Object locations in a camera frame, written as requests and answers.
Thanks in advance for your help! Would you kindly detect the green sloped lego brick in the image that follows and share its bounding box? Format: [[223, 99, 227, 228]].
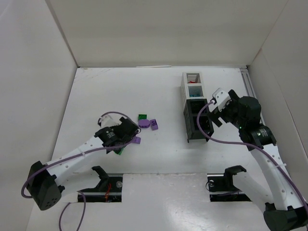
[[114, 148, 124, 155]]

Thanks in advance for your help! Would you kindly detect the aluminium rail at table edge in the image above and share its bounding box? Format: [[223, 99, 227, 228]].
[[240, 68, 257, 98]]

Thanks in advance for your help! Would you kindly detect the white double-bin container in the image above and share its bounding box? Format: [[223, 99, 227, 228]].
[[180, 72, 207, 107]]

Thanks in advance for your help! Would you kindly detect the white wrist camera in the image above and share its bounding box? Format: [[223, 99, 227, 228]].
[[212, 88, 231, 112], [98, 115, 118, 128]]

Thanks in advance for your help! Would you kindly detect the purple square lego brick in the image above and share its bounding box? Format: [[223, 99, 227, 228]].
[[150, 119, 159, 130]]

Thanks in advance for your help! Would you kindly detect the purple rounded lego brick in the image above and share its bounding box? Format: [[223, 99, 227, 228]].
[[132, 136, 141, 144]]

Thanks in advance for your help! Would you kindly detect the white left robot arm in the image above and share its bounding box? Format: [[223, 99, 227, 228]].
[[26, 115, 140, 211]]

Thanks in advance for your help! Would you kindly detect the dark green studded lego brick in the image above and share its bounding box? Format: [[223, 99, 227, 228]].
[[138, 114, 147, 120]]

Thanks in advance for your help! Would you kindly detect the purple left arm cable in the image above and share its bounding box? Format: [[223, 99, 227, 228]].
[[21, 111, 142, 231]]

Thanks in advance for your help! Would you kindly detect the black double-bin container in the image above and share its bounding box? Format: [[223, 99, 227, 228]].
[[183, 99, 214, 142]]

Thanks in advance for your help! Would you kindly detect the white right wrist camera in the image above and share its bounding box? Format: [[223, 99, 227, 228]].
[[212, 88, 231, 112]]

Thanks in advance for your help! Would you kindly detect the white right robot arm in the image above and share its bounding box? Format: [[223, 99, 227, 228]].
[[210, 88, 308, 231]]

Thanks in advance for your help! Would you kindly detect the purple oval lego piece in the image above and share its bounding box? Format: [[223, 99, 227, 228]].
[[138, 119, 151, 128]]

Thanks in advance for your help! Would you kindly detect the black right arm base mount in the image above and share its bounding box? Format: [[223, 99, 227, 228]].
[[205, 174, 251, 202]]

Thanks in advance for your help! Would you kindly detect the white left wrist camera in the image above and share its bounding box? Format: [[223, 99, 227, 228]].
[[98, 115, 118, 128]]

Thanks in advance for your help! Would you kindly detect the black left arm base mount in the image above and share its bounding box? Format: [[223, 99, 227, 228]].
[[80, 166, 123, 203]]

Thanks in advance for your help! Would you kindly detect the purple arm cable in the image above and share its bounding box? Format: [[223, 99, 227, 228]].
[[21, 111, 142, 231], [196, 101, 308, 217]]

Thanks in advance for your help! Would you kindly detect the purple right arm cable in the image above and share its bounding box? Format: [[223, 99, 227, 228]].
[[196, 101, 308, 217]]

